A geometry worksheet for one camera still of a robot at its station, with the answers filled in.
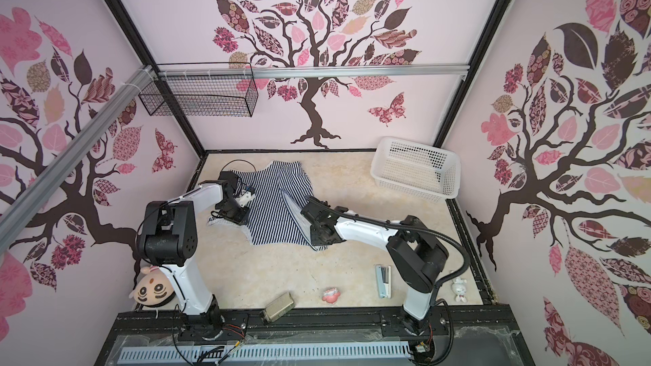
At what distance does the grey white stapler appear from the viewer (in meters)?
0.79

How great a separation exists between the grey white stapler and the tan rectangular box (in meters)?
0.28

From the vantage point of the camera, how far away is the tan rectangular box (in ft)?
2.43
